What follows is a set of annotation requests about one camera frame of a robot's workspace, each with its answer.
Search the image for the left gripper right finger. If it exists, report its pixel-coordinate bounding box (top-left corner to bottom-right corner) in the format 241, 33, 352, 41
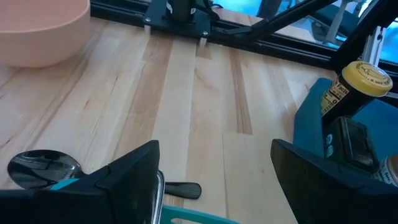
271, 139, 374, 224

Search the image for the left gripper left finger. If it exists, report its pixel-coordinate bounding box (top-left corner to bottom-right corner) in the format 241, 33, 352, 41
67, 140, 161, 224

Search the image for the bright silver spoon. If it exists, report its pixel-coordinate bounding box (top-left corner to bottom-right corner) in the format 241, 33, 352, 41
151, 169, 166, 224

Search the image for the small dark grey box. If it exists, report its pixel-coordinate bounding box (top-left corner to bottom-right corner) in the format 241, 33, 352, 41
322, 116, 381, 174

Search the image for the teal plastic spoon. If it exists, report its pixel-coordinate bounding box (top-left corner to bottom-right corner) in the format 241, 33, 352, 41
50, 178, 81, 191

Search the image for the beige-lid seasoning jar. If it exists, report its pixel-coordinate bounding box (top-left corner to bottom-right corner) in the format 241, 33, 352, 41
371, 154, 398, 188

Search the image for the dull steel spoon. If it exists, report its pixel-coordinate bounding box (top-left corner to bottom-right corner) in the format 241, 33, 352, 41
6, 149, 203, 200

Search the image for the yellow-lid spice jar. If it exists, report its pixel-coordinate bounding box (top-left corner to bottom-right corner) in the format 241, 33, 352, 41
320, 60, 394, 125

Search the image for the deep blue plastic tray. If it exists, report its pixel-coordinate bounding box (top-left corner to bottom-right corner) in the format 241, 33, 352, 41
293, 77, 398, 164

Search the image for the teal plastic container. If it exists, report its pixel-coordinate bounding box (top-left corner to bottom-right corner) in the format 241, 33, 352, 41
160, 204, 243, 224

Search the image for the orange bowl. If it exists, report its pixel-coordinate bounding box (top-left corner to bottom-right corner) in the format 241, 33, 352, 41
0, 0, 91, 68

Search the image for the black metal table frame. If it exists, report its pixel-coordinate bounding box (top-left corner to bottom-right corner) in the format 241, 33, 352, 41
90, 0, 398, 108

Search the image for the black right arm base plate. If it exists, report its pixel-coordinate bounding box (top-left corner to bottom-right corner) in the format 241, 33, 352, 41
142, 0, 213, 40

